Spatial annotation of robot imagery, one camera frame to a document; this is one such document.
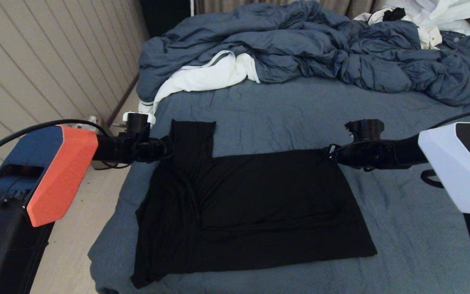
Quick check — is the black t-shirt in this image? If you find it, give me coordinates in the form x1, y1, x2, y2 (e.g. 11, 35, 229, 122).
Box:
130, 119, 378, 290

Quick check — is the brown trash bin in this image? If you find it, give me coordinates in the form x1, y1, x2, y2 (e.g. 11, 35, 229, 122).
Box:
90, 116, 133, 171

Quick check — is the white duvet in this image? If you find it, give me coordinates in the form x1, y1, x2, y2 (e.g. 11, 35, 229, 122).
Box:
138, 51, 261, 134

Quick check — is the crumpled blue duvet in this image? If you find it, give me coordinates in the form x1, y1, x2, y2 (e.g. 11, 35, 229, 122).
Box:
136, 0, 470, 107

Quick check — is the black tall furniture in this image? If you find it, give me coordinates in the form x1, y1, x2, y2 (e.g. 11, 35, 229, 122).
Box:
139, 0, 193, 39

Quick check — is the small black fabric item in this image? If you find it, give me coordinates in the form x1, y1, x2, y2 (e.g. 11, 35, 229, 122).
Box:
382, 8, 406, 23

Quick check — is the beige curtain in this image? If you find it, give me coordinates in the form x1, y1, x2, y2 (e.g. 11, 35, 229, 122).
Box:
194, 0, 386, 17

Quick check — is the white crumpled shirt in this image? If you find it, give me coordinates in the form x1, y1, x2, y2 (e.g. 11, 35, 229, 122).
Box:
353, 0, 470, 50

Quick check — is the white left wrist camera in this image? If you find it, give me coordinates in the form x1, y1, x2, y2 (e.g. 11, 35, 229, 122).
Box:
122, 111, 157, 135

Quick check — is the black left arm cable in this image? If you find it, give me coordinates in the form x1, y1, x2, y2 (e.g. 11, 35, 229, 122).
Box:
0, 119, 109, 237

